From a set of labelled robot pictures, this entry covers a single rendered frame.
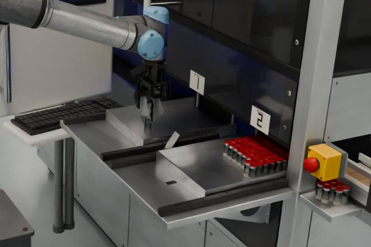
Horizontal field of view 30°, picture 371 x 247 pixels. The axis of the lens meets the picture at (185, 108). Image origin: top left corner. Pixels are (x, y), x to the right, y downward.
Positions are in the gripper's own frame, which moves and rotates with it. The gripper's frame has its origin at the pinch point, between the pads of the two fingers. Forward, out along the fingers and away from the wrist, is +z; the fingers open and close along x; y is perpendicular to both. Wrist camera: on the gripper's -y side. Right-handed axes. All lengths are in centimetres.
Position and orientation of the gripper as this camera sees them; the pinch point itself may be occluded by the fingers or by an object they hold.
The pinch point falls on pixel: (147, 117)
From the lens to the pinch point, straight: 216.4
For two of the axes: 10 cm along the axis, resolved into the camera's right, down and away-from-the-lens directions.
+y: 5.2, 3.5, -7.8
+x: 8.5, -1.3, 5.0
